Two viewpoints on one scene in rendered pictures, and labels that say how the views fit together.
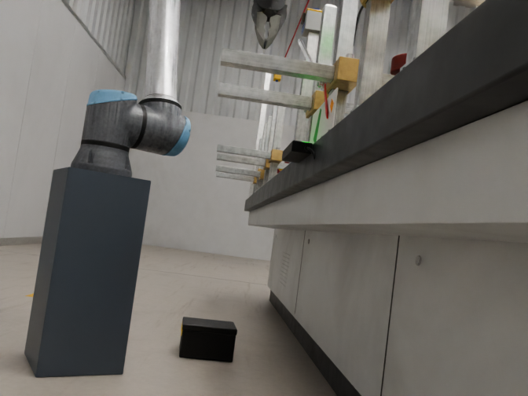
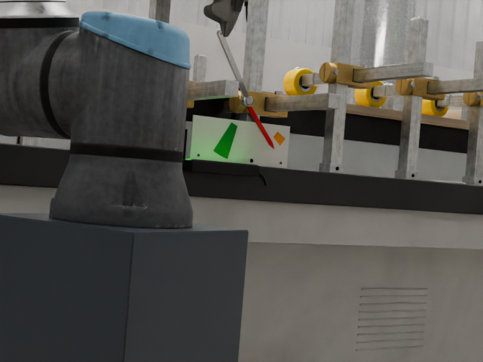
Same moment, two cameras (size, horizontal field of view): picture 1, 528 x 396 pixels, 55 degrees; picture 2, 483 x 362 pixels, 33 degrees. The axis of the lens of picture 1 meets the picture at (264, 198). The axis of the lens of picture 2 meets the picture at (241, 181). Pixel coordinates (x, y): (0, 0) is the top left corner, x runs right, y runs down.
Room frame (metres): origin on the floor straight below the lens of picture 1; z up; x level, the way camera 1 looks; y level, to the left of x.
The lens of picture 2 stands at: (1.98, 1.59, 0.67)
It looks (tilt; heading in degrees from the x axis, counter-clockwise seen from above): 0 degrees down; 244
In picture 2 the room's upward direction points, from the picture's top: 5 degrees clockwise
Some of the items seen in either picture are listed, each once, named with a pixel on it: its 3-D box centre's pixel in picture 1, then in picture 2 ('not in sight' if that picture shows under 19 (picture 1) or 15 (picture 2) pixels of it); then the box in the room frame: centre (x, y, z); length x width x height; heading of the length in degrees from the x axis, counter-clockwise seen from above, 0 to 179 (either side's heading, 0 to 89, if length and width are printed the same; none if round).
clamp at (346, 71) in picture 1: (342, 78); (258, 104); (1.11, -0.14, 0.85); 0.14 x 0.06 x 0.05; 5
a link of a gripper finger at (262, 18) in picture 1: (259, 32); (223, 11); (1.30, 0.07, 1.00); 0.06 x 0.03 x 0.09; 6
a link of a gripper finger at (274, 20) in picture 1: (271, 34); (215, 14); (1.31, 0.04, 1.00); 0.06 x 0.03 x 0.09; 6
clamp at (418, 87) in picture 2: not in sight; (420, 87); (0.61, -0.18, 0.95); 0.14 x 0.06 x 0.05; 5
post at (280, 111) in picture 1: (276, 148); not in sight; (2.37, -0.03, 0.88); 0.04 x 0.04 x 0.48; 5
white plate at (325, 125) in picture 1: (320, 123); (241, 142); (1.16, -0.11, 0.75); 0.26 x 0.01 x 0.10; 5
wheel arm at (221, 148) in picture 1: (264, 155); not in sight; (2.33, 0.02, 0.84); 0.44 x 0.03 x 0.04; 95
